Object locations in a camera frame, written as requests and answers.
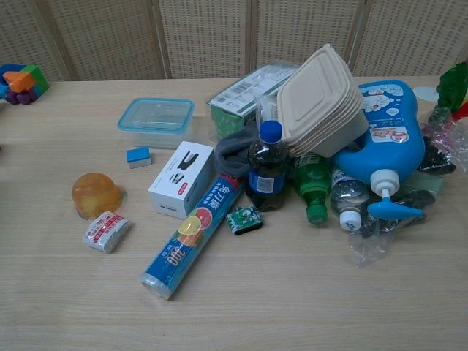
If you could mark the clear container with blue lid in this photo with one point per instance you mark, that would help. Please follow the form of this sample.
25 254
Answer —
155 120

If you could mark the white stapler box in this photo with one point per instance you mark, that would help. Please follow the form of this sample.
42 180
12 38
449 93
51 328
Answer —
179 183

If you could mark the blue cling film box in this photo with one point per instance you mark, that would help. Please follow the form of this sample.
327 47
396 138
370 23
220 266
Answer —
190 237

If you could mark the green white barcode box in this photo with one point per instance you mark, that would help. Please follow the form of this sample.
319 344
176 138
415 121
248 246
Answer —
241 95

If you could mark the beige clamshell container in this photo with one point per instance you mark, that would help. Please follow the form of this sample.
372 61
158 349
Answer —
314 102

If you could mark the grey cloth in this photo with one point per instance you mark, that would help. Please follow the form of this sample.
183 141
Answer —
230 153

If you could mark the black round jar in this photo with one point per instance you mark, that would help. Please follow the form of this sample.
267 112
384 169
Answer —
265 172

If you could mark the small green candy packet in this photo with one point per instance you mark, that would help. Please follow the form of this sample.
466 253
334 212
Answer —
243 219

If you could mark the clear plastic wrapping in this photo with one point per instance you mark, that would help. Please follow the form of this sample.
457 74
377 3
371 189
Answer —
267 108

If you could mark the green soda bottle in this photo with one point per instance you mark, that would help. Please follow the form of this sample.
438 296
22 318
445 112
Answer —
312 179

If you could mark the small blue white eraser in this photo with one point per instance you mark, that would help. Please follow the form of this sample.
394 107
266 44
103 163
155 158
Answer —
139 155

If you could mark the clear bottle with white cap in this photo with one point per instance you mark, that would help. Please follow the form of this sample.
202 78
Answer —
347 194

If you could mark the white red snack packet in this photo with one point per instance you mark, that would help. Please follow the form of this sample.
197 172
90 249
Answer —
106 232

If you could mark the orange jelly cup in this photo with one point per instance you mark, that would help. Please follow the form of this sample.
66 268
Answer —
95 194

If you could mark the woven wooden folding screen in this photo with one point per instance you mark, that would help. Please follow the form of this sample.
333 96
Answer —
204 36

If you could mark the blue cartoon pump bottle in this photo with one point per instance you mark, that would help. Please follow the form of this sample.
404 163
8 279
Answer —
387 128

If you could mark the black plastic item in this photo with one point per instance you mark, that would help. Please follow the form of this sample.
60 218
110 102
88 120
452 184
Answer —
437 157
417 201

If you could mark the pale green sponge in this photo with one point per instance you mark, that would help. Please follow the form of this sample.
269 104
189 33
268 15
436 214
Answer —
429 183

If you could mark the white round disc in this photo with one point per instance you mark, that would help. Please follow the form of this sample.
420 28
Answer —
426 93

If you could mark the crinkled clear plastic bag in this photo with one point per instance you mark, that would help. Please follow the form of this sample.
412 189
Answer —
451 140

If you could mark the colourful block puzzle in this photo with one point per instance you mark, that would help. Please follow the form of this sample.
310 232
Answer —
33 78

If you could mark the green red yellow feather shuttlecock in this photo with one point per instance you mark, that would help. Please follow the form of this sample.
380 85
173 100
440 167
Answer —
453 84

